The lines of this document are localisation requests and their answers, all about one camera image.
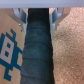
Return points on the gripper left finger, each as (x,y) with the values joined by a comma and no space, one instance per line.
(20,17)

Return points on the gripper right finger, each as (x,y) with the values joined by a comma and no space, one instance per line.
(56,16)

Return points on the wooden drawer box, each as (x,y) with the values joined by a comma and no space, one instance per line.
(9,46)

